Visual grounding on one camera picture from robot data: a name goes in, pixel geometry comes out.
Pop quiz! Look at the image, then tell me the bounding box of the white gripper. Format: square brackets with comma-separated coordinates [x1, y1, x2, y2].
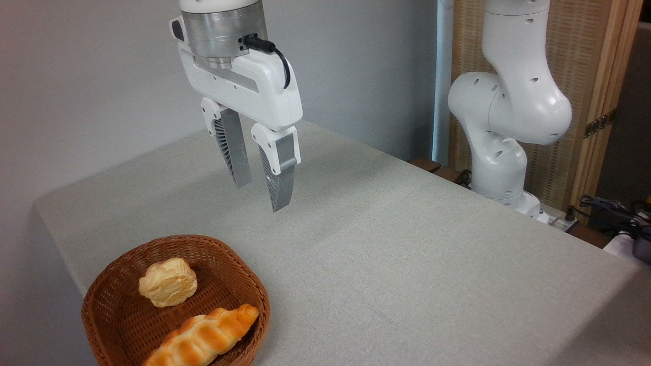
[170, 15, 304, 213]

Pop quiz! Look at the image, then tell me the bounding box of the round flaky bread roll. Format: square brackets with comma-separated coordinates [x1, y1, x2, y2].
[139, 257, 198, 308]

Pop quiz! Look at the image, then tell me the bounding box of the long braided bread loaf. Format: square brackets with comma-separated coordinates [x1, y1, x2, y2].
[142, 303, 260, 366]

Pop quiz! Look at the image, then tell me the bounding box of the grey tablecloth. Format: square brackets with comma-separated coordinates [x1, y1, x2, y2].
[33, 119, 651, 366]

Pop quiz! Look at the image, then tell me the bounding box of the white vertical pole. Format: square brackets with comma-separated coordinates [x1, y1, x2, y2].
[432, 0, 455, 166]

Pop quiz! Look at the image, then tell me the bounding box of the brown wicker basket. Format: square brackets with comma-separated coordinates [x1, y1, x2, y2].
[81, 234, 271, 366]

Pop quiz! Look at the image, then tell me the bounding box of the metal screen hinge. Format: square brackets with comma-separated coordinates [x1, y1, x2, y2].
[584, 109, 617, 139]

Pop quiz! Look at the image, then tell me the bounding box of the white cloth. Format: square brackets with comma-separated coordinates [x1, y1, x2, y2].
[603, 230, 651, 270]

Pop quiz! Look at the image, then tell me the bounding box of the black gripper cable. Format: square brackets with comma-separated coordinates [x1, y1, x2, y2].
[242, 34, 292, 90]

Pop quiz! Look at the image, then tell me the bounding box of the black cable bundle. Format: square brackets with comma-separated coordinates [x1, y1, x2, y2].
[578, 195, 651, 239]

